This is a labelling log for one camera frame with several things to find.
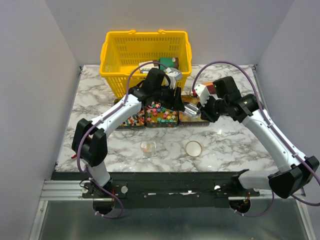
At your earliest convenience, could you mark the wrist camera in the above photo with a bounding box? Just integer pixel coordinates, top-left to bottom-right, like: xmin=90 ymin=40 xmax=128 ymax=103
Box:
xmin=165 ymin=67 xmax=183 ymax=89
xmin=193 ymin=83 xmax=215 ymax=107

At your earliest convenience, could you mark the green brown package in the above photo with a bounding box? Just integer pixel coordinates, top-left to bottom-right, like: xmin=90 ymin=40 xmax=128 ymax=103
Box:
xmin=158 ymin=57 xmax=179 ymax=71

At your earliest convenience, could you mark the clear glass jar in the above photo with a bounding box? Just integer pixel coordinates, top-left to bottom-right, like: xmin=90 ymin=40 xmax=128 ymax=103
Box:
xmin=140 ymin=139 xmax=157 ymax=158

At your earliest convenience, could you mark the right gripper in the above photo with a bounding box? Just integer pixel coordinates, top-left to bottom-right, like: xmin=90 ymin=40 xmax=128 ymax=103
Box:
xmin=196 ymin=93 xmax=229 ymax=123

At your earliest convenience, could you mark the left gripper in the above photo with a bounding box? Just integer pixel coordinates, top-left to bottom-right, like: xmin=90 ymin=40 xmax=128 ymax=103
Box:
xmin=153 ymin=84 xmax=186 ymax=112

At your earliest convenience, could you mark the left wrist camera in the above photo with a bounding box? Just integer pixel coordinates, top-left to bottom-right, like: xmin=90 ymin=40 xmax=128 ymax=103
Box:
xmin=165 ymin=67 xmax=183 ymax=89

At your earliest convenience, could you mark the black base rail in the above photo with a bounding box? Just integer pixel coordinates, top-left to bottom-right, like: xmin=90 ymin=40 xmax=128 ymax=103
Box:
xmin=51 ymin=171 xmax=276 ymax=214

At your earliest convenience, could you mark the round jar lid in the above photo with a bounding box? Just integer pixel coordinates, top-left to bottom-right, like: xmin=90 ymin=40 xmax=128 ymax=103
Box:
xmin=185 ymin=140 xmax=202 ymax=157

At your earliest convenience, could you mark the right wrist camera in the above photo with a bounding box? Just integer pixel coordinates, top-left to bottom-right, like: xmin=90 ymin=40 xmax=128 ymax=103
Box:
xmin=193 ymin=83 xmax=215 ymax=107

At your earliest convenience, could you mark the white brown box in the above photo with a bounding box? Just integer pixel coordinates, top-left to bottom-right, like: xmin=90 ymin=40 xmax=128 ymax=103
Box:
xmin=138 ymin=61 xmax=160 ymax=74

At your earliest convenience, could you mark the tin of lollipops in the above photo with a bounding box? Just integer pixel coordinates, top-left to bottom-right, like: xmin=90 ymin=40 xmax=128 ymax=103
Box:
xmin=116 ymin=110 xmax=145 ymax=131

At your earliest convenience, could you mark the tin of star candies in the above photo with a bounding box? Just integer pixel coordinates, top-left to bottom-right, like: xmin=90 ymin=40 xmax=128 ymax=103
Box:
xmin=145 ymin=101 xmax=179 ymax=128

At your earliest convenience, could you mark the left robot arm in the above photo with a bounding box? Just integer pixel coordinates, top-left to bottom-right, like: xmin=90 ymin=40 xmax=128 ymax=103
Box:
xmin=71 ymin=67 xmax=185 ymax=198

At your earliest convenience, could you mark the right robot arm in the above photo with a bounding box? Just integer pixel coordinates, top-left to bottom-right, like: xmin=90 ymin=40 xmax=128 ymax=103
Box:
xmin=192 ymin=76 xmax=320 ymax=199

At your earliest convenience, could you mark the tin of gummy candies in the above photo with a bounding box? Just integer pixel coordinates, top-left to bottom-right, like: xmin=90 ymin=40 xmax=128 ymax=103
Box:
xmin=178 ymin=95 xmax=210 ymax=127

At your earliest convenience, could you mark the metal scoop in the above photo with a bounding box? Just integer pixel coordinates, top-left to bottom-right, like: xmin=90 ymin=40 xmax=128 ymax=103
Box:
xmin=183 ymin=102 xmax=201 ymax=118

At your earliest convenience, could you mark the fake meat slice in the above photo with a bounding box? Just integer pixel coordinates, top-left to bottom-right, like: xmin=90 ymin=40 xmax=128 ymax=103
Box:
xmin=202 ymin=81 xmax=214 ymax=88

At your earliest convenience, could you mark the yellow plastic shopping basket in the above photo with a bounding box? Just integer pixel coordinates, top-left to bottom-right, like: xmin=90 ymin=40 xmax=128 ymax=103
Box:
xmin=99 ymin=29 xmax=192 ymax=98

